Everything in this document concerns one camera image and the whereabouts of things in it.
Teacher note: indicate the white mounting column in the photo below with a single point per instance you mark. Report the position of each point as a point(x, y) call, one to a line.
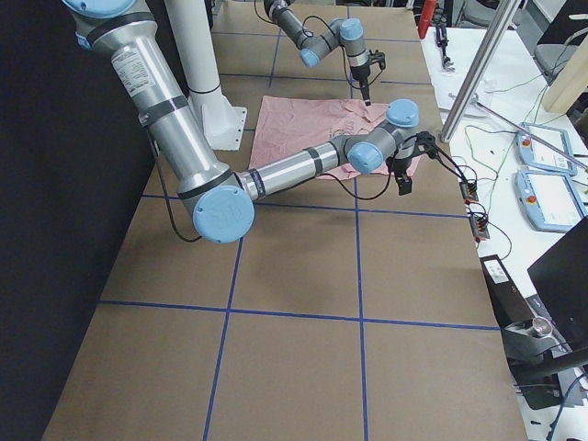
point(221, 122)

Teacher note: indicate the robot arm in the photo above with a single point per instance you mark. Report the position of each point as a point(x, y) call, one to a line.
point(188, 127)
point(344, 33)

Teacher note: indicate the blue teach pendant near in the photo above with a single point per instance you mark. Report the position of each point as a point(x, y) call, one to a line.
point(549, 200)

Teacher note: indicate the pink Snoopy t-shirt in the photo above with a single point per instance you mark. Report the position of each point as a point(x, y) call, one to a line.
point(289, 125)

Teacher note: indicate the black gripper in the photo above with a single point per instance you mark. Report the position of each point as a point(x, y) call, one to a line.
point(401, 164)
point(359, 73)

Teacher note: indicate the black tripod pole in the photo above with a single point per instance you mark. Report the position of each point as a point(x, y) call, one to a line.
point(441, 41)

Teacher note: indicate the black box with label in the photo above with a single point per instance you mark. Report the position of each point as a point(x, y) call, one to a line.
point(510, 308)

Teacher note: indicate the aluminium frame post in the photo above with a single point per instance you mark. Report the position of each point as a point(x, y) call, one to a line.
point(489, 44)

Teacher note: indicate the red cylinder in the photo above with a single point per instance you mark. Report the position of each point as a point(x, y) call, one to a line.
point(425, 18)

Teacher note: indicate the orange black connector board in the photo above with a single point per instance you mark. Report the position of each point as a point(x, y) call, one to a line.
point(468, 191)

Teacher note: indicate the black monitor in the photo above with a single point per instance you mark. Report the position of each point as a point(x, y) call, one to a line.
point(560, 279)

